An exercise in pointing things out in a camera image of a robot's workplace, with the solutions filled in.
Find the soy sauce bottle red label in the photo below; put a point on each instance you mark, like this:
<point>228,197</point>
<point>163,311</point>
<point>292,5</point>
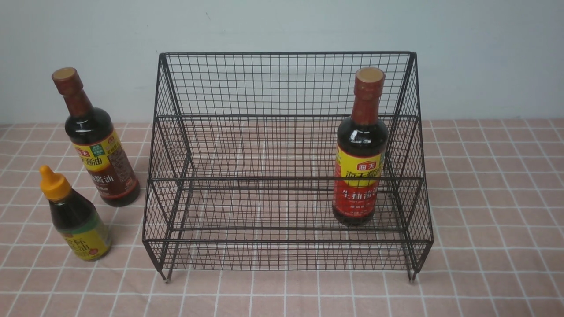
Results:
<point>361,144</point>

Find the soy sauce bottle brown label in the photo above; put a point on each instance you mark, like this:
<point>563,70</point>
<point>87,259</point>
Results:
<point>96,142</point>

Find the small bottle yellow cap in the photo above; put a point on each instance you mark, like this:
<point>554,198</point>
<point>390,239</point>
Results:
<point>74,217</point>

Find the pink checkered tablecloth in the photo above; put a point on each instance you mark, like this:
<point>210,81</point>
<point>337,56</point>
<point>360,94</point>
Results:
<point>496,194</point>

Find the black wire mesh rack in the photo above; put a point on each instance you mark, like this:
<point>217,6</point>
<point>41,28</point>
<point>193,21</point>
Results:
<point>242,164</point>

